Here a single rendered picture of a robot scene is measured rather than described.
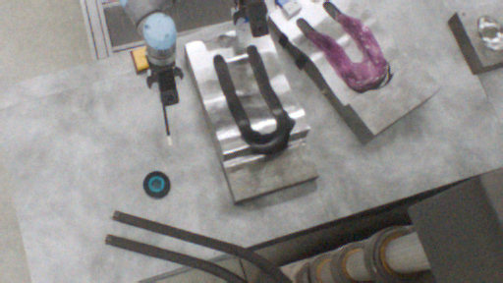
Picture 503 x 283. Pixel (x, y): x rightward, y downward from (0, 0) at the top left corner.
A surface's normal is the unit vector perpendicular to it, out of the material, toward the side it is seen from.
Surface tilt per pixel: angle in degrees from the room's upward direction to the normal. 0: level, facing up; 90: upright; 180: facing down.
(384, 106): 0
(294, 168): 0
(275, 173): 0
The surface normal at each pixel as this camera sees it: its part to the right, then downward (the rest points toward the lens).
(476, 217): -0.96, 0.28
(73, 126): 0.00, -0.29
